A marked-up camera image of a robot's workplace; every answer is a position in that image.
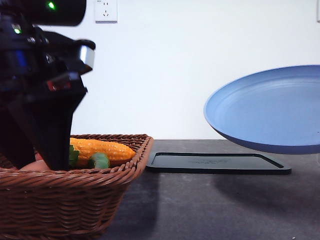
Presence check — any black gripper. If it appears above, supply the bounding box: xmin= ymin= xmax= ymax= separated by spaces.
xmin=0 ymin=26 xmax=96 ymax=172

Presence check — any blue round plate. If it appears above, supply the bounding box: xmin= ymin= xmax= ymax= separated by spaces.
xmin=204 ymin=65 xmax=320 ymax=155

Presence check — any brown egg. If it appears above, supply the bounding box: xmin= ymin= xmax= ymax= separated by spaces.
xmin=18 ymin=156 xmax=51 ymax=172

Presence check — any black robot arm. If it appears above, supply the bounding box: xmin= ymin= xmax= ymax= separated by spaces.
xmin=0 ymin=0 xmax=90 ymax=171

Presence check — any brown wicker basket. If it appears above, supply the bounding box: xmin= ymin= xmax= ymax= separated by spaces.
xmin=0 ymin=134 xmax=154 ymax=240

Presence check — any orange toy carrot with leaves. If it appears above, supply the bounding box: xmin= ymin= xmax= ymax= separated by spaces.
xmin=68 ymin=145 xmax=80 ymax=168

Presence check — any yellow toy corn cob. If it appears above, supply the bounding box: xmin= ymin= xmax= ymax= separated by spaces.
xmin=70 ymin=137 xmax=136 ymax=161

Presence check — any black rectangular tray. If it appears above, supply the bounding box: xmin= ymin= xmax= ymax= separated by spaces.
xmin=146 ymin=152 xmax=291 ymax=175

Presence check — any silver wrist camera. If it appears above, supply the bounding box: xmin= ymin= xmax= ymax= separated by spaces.
xmin=80 ymin=45 xmax=96 ymax=68

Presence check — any white wall socket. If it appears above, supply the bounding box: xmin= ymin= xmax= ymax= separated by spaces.
xmin=94 ymin=0 xmax=118 ymax=24

